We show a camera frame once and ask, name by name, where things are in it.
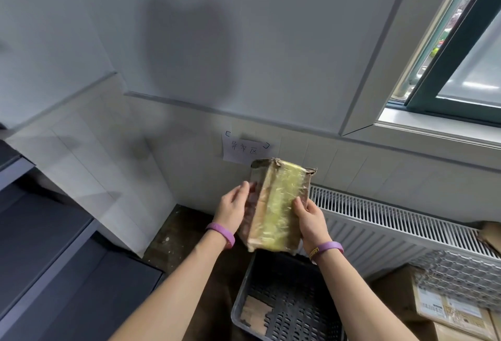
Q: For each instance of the person's right forearm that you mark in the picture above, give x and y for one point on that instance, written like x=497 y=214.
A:
x=360 y=301

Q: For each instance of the grey metal shelving unit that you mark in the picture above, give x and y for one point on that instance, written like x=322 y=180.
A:
x=58 y=274

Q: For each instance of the white radiator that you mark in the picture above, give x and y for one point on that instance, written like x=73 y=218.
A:
x=372 y=227

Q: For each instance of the white paper wall note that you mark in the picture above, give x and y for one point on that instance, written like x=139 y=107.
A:
x=244 y=149

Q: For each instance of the window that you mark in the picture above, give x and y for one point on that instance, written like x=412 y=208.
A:
x=450 y=58

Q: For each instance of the yellow-sided taped parcel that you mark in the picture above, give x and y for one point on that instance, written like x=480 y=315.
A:
x=274 y=211

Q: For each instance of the purple wristband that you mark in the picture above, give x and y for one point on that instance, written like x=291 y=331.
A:
x=327 y=248
x=221 y=230

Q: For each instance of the person's left hand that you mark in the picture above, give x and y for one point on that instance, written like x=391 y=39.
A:
x=231 y=211

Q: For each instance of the person's right hand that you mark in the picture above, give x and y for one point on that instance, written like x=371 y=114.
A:
x=315 y=227

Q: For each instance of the pile of cardboard boxes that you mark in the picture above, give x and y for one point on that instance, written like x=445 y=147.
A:
x=395 y=293

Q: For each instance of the black plastic crate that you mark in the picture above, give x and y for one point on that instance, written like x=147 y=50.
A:
x=289 y=297

